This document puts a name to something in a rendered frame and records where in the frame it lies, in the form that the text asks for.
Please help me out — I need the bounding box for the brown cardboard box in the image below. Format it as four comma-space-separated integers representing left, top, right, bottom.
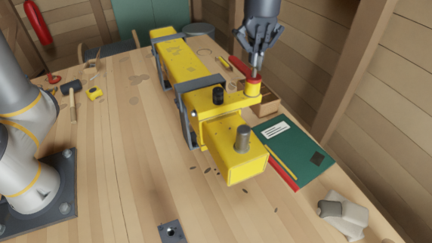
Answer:
236, 78, 282, 119

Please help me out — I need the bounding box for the green cupboard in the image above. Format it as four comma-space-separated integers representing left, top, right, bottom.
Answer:
110, 0, 192, 48

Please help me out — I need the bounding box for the red book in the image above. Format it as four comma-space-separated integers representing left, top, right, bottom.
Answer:
267, 155, 301, 194

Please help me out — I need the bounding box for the wooden chair grey cushion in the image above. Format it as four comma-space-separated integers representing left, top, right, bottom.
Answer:
77, 29, 141, 66

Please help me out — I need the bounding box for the grey cylindrical pin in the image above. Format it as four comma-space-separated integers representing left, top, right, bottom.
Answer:
233, 124, 252, 155

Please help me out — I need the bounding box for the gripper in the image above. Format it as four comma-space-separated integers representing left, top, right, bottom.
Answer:
231, 14, 285, 69

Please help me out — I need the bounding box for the yellow tape measure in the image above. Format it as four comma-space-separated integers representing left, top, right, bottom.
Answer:
85, 85, 104, 103

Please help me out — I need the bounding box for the small grey holed plate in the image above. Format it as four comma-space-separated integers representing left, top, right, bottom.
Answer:
157, 218, 189, 243

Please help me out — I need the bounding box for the yellow spreader beam body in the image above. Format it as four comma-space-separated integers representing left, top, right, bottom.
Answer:
149, 26, 264, 152

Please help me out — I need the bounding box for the grey rounded block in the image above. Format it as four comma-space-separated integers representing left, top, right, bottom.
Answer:
316, 199, 344, 220

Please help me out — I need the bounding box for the red keeper lever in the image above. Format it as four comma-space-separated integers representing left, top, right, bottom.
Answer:
227, 54, 253, 78

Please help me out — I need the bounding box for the grey cradle bracket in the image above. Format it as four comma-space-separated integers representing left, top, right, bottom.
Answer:
150, 32, 187, 93
173, 72, 227, 151

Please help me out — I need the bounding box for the green book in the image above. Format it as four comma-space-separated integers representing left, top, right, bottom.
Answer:
251, 112, 337, 189

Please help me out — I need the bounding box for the wooden post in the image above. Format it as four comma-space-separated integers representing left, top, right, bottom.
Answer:
309, 0, 400, 146

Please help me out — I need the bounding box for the yellow-handled tool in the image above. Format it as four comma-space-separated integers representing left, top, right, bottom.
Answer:
214, 55, 234, 72

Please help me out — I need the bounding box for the red small hook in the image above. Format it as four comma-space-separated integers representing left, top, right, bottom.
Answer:
45, 72, 63, 85

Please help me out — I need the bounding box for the yellow red-capped pin rest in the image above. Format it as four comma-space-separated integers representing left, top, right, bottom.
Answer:
242, 72, 264, 99

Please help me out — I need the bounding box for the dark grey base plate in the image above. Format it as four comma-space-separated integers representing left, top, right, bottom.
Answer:
0, 146, 79, 242

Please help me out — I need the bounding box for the black wooden-handled mallet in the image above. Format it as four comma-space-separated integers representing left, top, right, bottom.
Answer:
59, 78, 84, 125

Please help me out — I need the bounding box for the black knob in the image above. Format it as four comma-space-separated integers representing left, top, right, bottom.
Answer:
211, 86, 226, 106

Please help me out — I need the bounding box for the yellow pencil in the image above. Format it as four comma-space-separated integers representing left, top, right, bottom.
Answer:
264, 144, 299, 182

